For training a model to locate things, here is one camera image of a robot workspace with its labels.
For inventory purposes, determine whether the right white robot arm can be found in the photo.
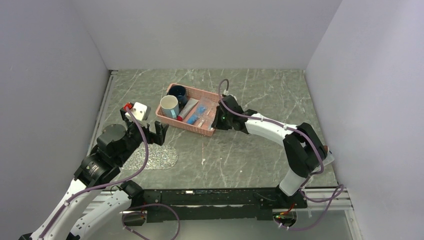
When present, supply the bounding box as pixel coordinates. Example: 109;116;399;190
212;95;335;208

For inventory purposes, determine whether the dark blue mug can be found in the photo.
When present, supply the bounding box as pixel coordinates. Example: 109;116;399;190
167;85;188;108

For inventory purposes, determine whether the light blue mug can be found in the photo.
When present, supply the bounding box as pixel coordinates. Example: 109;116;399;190
159;95;180;120

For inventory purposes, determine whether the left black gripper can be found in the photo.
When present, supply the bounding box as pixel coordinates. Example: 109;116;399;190
116;108;169;164

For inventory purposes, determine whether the pink perforated plastic basket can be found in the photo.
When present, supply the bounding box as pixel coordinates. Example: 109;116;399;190
155;83;219;137

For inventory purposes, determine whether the blue toothpaste tube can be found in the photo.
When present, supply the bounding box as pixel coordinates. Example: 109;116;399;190
186;105;207;125

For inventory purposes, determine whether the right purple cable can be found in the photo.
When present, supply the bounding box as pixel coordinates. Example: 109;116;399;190
217;78;345;232

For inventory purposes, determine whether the clear plastic toothbrush case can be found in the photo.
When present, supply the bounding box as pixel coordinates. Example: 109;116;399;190
192;96;218;128

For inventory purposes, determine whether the purple cable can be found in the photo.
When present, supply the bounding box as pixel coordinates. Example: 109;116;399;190
38;105;149;239
217;78;345;232

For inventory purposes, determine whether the clear textured oval tray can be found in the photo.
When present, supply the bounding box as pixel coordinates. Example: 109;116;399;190
122;144;179;170

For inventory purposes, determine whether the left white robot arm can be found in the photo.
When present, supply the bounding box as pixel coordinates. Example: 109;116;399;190
20;107;169;240

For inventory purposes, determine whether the aluminium rail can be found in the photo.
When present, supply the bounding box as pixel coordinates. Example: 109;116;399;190
86;70;119;155

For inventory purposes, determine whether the black base frame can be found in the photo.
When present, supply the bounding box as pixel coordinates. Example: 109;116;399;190
129;187;308;223

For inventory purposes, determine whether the white red-capped toothpaste tube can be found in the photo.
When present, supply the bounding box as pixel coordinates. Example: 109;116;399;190
176;98;199;122

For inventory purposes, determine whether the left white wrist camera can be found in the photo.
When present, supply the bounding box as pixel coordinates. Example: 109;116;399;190
123;102;151;122

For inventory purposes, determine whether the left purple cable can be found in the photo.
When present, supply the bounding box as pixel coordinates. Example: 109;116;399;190
38;105;149;239

